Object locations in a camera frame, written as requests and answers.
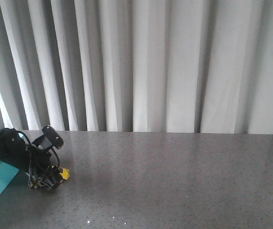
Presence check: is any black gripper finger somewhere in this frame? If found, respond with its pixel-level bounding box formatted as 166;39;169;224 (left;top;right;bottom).
41;170;62;190

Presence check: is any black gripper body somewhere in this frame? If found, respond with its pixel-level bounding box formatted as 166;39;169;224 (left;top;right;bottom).
0;128;51;174

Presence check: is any yellow toy beetle car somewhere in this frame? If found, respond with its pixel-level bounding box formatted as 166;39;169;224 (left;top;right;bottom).
28;166;70;190

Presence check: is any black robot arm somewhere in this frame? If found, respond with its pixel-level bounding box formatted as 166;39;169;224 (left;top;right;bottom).
0;125;70;190

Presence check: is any white pleated curtain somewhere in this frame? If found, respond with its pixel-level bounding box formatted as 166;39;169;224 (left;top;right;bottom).
0;0;273;134

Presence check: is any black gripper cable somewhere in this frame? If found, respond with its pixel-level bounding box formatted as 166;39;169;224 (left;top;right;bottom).
17;130;61;182

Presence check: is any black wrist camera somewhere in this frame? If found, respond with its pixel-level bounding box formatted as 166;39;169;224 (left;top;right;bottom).
32;125;64;150

